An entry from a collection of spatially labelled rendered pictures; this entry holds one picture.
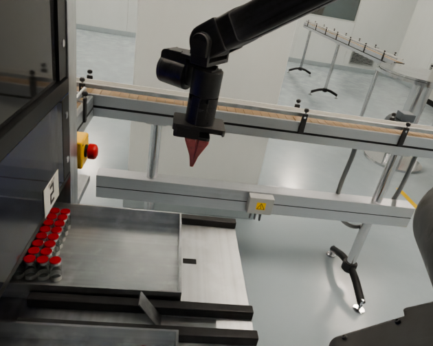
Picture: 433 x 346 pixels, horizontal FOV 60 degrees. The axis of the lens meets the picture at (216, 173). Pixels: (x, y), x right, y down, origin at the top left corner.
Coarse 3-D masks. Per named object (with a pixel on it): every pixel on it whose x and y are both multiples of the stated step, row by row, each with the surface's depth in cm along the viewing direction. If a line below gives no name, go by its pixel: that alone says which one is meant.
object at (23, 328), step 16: (0, 320) 58; (0, 336) 60; (16, 336) 60; (32, 336) 60; (48, 336) 60; (64, 336) 60; (80, 336) 61; (96, 336) 61; (112, 336) 61; (128, 336) 61; (144, 336) 62; (160, 336) 62; (176, 336) 61
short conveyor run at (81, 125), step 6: (84, 90) 146; (78, 96) 139; (84, 96) 135; (90, 96) 151; (78, 102) 136; (84, 102) 135; (90, 102) 148; (78, 108) 138; (84, 108) 136; (90, 108) 149; (78, 114) 132; (84, 114) 137; (90, 114) 150; (78, 120) 132; (84, 120) 138; (90, 120) 152; (78, 126) 133; (84, 126) 142
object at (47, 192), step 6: (54, 174) 73; (54, 180) 73; (48, 186) 70; (54, 186) 74; (48, 192) 70; (54, 192) 74; (48, 198) 70; (54, 198) 74; (48, 204) 71; (48, 210) 71
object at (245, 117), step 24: (96, 96) 154; (120, 96) 158; (144, 96) 163; (168, 96) 158; (144, 120) 160; (168, 120) 161; (240, 120) 163; (264, 120) 164; (288, 120) 165; (312, 120) 172; (336, 120) 169; (360, 120) 170; (384, 120) 177; (336, 144) 171; (360, 144) 172; (384, 144) 173; (408, 144) 174; (432, 144) 175
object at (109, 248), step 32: (96, 224) 88; (128, 224) 90; (160, 224) 92; (64, 256) 77; (96, 256) 79; (128, 256) 80; (160, 256) 82; (32, 288) 66; (64, 288) 67; (96, 288) 67; (128, 288) 68; (160, 288) 74
